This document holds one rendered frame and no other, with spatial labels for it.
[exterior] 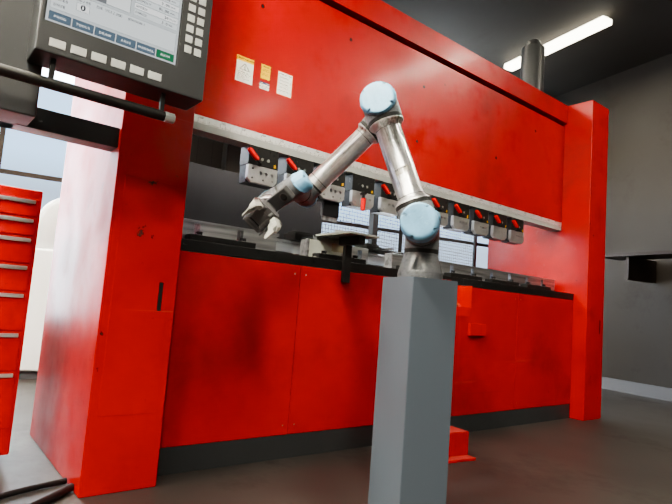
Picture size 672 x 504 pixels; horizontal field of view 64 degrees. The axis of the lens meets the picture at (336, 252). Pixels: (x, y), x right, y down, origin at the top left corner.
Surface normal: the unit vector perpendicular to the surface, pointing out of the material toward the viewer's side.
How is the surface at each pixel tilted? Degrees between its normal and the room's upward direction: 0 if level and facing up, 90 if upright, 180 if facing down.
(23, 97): 90
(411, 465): 90
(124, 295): 90
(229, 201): 90
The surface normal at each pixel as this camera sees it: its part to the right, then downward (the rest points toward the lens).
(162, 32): 0.63, -0.03
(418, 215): -0.17, 0.01
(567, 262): -0.78, -0.12
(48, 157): 0.46, -0.05
